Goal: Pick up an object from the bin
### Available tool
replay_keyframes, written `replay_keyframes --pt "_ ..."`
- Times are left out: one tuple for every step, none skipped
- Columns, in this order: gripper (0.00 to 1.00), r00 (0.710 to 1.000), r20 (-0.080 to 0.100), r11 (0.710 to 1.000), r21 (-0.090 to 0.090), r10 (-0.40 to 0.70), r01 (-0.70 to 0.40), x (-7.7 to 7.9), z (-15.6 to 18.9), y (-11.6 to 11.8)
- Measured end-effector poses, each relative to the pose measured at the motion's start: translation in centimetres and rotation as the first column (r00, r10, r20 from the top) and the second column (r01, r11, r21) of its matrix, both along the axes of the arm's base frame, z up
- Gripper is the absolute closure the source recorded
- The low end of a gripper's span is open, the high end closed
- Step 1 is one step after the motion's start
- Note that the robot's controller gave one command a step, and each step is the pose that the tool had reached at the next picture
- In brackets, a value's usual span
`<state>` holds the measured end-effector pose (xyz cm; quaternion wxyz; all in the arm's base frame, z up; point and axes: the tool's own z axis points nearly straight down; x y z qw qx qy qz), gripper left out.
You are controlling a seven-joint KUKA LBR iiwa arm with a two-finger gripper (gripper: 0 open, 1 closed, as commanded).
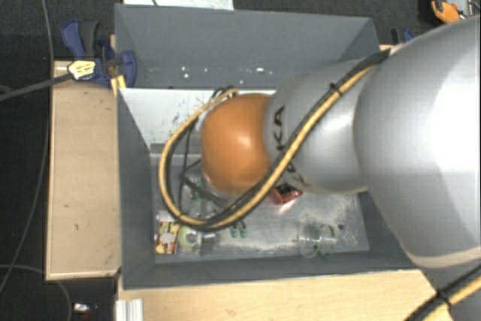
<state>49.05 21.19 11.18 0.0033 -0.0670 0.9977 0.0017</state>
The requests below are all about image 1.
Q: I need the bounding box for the pale green ring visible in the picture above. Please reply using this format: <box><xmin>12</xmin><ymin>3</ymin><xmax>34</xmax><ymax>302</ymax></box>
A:
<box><xmin>177</xmin><ymin>224</ymin><xmax>203</xmax><ymax>253</ymax></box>

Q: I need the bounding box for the red box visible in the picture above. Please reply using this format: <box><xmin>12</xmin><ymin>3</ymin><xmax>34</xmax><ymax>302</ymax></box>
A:
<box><xmin>271</xmin><ymin>184</ymin><xmax>304</xmax><ymax>204</ymax></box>

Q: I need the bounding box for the pale wood board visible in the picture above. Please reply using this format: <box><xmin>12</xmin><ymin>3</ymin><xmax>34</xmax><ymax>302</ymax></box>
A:
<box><xmin>44</xmin><ymin>59</ymin><xmax>124</xmax><ymax>281</ymax></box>

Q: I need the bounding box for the red and yellow packet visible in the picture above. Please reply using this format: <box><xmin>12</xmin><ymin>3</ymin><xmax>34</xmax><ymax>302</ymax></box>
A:
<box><xmin>155</xmin><ymin>220</ymin><xmax>180</xmax><ymax>256</ymax></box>

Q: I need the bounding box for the clear glass thing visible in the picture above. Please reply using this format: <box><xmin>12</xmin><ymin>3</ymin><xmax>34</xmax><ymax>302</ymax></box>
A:
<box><xmin>297</xmin><ymin>222</ymin><xmax>338</xmax><ymax>260</ymax></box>

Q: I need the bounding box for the grey metal bin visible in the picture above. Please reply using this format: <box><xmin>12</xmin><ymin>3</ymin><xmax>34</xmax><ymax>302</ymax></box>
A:
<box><xmin>113</xmin><ymin>2</ymin><xmax>417</xmax><ymax>291</ymax></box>

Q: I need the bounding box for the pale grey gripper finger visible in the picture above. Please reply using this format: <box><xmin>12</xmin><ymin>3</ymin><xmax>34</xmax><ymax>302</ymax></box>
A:
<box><xmin>201</xmin><ymin>232</ymin><xmax>218</xmax><ymax>256</ymax></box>

